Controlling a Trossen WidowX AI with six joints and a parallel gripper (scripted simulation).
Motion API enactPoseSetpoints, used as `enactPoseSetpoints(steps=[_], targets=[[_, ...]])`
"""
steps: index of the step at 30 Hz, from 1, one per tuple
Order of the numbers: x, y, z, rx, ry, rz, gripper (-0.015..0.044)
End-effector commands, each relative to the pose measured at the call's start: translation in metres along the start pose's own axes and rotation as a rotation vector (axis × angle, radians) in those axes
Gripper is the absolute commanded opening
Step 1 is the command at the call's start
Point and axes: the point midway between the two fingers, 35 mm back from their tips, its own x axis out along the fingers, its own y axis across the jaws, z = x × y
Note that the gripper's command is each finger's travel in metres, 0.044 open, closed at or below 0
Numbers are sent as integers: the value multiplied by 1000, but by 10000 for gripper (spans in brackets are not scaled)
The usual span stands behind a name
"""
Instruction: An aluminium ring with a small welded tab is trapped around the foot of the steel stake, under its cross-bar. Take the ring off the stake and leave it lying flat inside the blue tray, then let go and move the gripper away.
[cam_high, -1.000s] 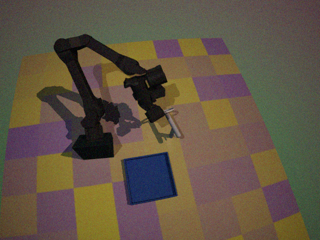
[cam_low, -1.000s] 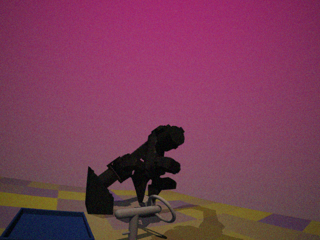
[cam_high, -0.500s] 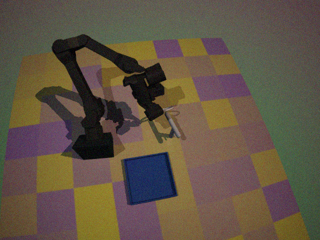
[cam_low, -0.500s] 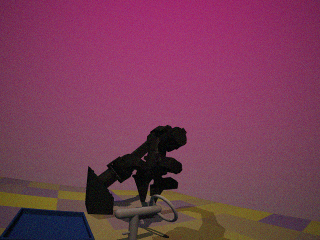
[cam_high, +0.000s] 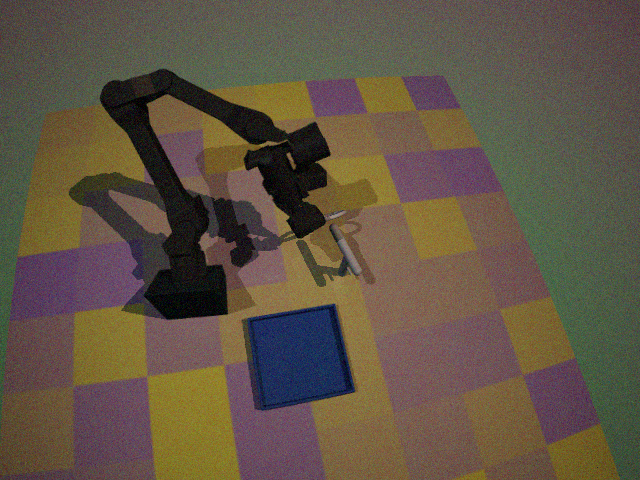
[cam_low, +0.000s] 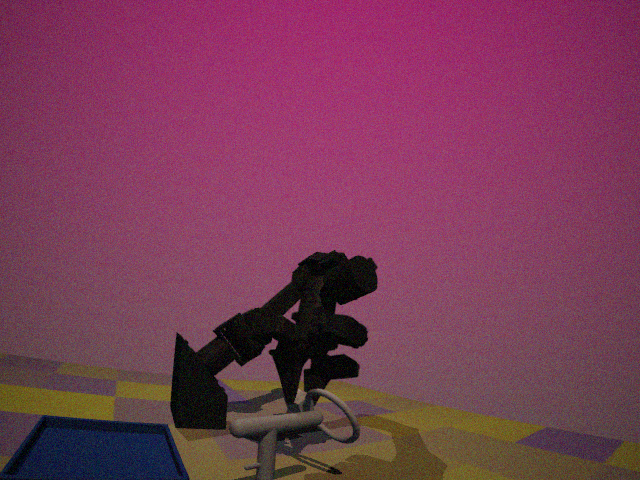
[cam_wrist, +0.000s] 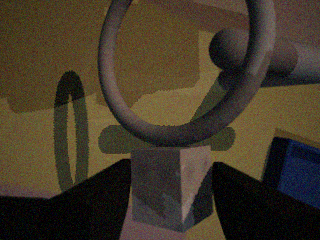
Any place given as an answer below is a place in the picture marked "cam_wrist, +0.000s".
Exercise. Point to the grey metal cross-bar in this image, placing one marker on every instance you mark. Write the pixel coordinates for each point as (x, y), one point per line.
(292, 62)

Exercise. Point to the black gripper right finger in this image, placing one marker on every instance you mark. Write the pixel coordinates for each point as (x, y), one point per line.
(248, 209)

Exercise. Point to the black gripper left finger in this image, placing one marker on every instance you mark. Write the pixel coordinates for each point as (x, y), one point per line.
(94, 209)

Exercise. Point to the blue tray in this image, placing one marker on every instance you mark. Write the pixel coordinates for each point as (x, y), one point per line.
(294, 169)

